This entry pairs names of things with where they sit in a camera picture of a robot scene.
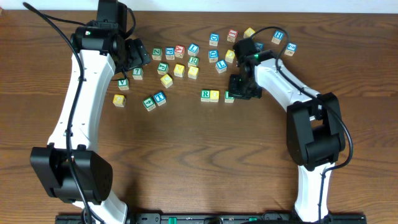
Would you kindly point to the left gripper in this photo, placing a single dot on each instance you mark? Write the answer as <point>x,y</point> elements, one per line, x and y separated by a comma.
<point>138,54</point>

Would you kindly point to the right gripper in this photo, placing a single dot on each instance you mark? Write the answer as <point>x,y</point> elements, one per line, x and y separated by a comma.
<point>234,92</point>

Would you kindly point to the green B block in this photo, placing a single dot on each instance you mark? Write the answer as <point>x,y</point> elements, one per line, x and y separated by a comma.
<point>228,98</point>

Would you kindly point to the yellow O block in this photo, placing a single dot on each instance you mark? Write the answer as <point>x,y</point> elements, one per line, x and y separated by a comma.
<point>229,57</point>
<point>214,96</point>

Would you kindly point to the green r block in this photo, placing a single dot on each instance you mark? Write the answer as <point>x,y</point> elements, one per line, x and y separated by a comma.
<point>193,61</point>
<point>205,95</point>

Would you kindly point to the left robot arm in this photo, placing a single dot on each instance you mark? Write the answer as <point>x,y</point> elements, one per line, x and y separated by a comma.
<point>69,166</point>

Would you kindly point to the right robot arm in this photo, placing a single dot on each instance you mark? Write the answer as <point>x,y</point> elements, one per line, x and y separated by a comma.
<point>315,136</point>

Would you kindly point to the green 7 block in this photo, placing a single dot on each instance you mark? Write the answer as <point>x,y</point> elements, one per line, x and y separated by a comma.
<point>137,73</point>

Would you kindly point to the green Z block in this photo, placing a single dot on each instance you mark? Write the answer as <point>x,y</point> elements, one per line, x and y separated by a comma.
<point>157,53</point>

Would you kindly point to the blue L block lower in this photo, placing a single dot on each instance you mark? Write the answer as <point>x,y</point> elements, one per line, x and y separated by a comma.
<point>221,66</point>

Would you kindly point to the blue l block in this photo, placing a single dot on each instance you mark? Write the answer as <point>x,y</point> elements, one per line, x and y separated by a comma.
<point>221,66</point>
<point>193,50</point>

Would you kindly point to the green J block left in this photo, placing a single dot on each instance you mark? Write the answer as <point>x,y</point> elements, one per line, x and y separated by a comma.
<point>162,68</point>

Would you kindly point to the green V block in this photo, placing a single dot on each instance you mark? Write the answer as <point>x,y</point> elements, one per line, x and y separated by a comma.
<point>123,84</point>

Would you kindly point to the blue P block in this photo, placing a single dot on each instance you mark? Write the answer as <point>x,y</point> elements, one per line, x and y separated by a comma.
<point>170,53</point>

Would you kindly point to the yellow C block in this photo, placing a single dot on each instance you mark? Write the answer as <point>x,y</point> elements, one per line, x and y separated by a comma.
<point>167,81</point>

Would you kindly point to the blue D block lower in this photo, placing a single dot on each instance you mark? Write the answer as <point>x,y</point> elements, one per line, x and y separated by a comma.
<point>213,56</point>

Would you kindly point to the blue d block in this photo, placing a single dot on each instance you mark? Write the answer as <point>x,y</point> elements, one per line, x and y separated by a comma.
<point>213,56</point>
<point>214,39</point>

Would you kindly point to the red A block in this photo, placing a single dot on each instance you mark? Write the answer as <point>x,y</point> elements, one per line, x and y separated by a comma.
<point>179,51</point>

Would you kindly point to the blue X block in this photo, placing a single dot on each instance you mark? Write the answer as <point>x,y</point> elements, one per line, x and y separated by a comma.
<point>259,46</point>

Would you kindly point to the yellow K block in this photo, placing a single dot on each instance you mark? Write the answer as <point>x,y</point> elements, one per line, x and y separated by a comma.
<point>179,70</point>

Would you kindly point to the yellow G block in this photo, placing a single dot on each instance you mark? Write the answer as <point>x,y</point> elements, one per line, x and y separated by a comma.
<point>119,100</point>

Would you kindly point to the blue T block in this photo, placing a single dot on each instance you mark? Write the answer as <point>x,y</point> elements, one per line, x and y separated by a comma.
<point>160,98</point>

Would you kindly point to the yellow S block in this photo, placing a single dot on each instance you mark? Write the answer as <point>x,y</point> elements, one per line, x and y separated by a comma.
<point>193,72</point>

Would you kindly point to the green 4 block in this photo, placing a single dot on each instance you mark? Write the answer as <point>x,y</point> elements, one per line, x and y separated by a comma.
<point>149,104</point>

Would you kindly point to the red I block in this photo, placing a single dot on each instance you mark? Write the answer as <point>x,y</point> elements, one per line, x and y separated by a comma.
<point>232,35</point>

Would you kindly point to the blue D block upper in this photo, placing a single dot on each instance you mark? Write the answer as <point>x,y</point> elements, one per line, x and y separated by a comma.
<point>214,39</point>

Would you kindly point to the yellow block top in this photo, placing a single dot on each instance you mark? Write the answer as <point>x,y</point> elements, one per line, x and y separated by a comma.
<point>248,32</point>

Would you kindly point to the blue L block upper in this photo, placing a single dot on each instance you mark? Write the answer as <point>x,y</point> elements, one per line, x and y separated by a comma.
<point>193,50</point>

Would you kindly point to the blue 2 block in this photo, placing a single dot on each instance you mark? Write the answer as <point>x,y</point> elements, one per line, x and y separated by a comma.
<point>290,49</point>

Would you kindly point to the blue H block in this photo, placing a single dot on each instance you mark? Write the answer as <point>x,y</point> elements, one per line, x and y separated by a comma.
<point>277,37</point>

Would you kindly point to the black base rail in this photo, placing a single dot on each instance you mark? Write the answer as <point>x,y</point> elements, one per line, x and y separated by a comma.
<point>270,217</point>

